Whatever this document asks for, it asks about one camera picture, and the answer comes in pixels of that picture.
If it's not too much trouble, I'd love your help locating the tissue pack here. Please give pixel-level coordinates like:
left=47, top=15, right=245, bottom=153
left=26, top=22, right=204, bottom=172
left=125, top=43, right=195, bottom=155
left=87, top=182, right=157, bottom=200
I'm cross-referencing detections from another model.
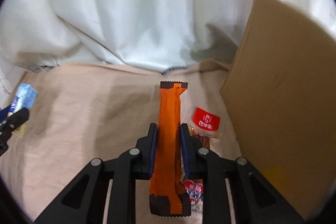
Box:
left=8, top=84, right=37, bottom=136

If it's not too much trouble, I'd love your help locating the orange snack bar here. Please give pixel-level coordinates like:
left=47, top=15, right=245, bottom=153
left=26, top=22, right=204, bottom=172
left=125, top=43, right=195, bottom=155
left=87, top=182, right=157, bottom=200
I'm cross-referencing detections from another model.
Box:
left=149, top=81, right=191, bottom=217

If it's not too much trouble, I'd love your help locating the red sausage snack pack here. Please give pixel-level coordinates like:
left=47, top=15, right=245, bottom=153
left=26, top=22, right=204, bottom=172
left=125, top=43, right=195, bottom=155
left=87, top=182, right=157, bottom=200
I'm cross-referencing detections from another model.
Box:
left=181, top=107, right=221, bottom=215

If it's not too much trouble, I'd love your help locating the cardboard box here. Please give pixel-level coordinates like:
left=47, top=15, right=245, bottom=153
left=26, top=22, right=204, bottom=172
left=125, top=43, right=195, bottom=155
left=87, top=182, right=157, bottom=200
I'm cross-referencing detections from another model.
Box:
left=221, top=0, right=335, bottom=218

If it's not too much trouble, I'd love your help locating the white curtain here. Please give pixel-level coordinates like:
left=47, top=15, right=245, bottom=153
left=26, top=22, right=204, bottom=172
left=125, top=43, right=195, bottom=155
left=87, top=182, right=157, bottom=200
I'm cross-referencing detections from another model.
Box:
left=0, top=0, right=336, bottom=75

